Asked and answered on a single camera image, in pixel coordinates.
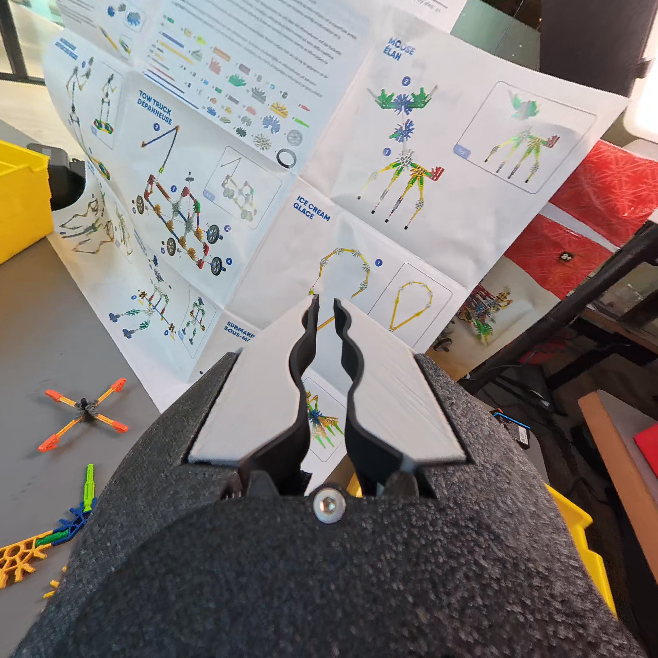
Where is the wood-edged side table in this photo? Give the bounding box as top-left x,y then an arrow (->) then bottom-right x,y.
578,390 -> 658,571

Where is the orange grey cross assembly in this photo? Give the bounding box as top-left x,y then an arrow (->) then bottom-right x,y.
37,378 -> 128,453

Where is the white building instruction sheet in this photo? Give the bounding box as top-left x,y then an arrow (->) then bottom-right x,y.
44,0 -> 630,481

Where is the black rounded object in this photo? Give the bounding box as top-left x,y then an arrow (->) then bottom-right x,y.
26,143 -> 85,211

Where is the black battery blue stripe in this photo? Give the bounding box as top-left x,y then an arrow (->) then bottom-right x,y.
492,409 -> 533,449

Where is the blue green assembly with red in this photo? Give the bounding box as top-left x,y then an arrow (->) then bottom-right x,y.
0,463 -> 98,599

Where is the red flat object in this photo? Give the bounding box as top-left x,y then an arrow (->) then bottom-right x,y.
633,424 -> 658,471

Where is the black metal bar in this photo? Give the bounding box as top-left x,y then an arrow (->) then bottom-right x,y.
460,221 -> 658,386

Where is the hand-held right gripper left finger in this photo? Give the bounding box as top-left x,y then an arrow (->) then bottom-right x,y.
187,294 -> 320,495

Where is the yellow plastic bin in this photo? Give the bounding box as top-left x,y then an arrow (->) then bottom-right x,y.
0,139 -> 52,265
347,470 -> 618,618

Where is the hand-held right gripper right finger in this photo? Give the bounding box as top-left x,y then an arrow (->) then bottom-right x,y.
333,298 -> 468,497

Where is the black panel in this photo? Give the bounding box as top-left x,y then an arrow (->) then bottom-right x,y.
540,0 -> 651,98

